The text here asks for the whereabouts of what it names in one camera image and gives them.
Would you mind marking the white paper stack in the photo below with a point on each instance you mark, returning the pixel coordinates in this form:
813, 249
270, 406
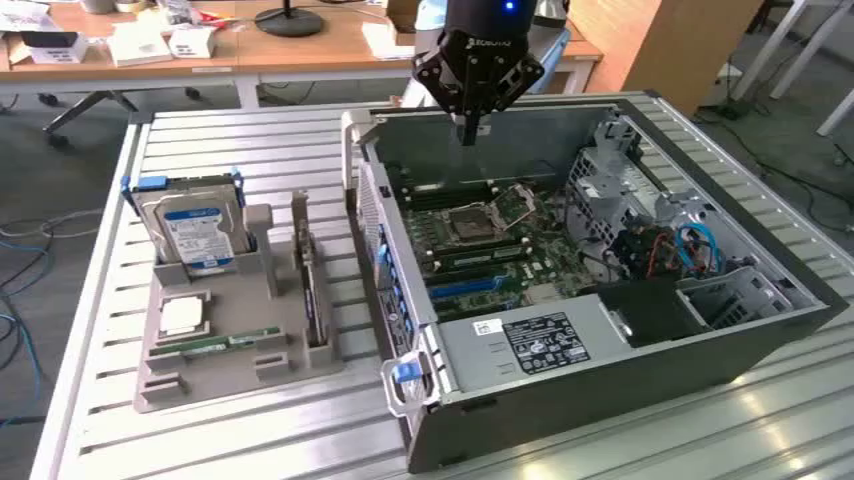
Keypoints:
387, 40

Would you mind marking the grey cup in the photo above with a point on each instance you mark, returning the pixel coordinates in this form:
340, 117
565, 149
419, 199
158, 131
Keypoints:
96, 6

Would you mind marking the tape roll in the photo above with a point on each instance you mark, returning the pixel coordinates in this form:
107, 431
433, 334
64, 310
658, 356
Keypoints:
128, 5

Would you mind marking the low profile graphics card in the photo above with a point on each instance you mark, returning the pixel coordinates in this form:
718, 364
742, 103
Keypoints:
314, 305

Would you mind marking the green motherboard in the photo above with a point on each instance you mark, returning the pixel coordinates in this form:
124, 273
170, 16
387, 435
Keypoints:
554, 260

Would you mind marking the brown cardboard piece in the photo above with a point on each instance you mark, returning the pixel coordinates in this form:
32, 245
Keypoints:
16, 52

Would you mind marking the blue expansion slot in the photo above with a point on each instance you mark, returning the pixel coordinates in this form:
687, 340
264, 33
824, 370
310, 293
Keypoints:
461, 288

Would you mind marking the CPU socket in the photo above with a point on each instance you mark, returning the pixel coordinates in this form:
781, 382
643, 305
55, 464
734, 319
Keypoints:
470, 225

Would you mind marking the white table leg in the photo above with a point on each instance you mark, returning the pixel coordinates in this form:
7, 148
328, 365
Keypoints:
837, 115

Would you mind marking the black power strip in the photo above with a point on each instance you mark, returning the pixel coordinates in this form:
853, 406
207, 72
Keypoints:
723, 109

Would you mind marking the silver chipset heat sink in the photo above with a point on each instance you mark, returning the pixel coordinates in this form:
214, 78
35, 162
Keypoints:
547, 295

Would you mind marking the white barcode sticker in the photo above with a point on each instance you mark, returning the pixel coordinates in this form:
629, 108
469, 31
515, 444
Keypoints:
487, 327

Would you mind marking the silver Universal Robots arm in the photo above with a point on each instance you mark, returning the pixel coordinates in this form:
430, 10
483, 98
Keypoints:
555, 55

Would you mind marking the clear bag of parts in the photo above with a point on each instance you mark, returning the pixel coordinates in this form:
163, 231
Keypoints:
190, 12

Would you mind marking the black chair base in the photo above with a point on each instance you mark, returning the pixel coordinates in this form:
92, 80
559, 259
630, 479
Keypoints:
87, 107

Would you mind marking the wooden desk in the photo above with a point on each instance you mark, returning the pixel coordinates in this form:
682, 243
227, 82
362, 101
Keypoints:
300, 55

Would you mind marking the black RAM slot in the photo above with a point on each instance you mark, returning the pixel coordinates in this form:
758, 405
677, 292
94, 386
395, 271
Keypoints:
450, 203
450, 186
450, 192
450, 198

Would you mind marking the small silver disk bay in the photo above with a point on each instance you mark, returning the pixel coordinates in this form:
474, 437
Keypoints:
734, 300

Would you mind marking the black lamp base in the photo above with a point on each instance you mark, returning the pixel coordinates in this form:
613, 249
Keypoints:
290, 25

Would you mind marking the blue case latch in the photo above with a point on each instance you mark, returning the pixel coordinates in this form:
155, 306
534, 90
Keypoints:
403, 374

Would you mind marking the metal socket cover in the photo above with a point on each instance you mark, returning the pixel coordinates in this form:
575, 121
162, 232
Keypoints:
517, 202

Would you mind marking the open black PC case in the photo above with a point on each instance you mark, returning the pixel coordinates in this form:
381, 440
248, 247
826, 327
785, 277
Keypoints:
667, 400

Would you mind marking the printed paper sheet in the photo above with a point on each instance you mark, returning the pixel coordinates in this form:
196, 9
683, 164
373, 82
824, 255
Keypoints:
27, 20

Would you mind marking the wooden cabinet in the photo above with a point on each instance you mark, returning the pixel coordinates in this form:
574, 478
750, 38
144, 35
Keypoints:
667, 50

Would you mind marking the flat white box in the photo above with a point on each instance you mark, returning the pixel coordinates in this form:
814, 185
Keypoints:
140, 47

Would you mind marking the small white case sticker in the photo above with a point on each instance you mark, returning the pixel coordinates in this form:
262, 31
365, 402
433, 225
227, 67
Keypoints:
485, 130

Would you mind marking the black and white box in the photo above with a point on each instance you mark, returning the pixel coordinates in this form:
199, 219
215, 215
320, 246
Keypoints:
54, 47

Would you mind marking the hard disk in blue caddy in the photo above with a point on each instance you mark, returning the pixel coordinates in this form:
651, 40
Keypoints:
194, 235

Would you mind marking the grey power supply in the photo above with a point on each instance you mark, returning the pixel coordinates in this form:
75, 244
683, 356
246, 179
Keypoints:
467, 360

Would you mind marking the black expansion slot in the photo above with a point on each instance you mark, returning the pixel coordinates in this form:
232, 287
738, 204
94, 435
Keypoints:
461, 276

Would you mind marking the white table frame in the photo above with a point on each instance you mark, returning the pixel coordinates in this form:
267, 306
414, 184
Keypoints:
769, 50

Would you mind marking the grey parts rack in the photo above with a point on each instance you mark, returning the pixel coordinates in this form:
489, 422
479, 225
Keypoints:
234, 310

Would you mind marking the silver CPU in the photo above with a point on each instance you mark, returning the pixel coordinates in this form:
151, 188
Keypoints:
182, 316

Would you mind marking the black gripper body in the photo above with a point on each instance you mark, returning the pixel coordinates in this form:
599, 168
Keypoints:
487, 20

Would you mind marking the black power supply label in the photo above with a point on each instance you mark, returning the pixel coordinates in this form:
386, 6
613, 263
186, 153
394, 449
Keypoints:
547, 344

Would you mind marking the large silver drive cage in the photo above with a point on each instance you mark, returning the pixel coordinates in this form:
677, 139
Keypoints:
601, 200

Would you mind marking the white box with label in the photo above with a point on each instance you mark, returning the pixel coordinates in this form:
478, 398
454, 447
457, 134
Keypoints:
192, 44

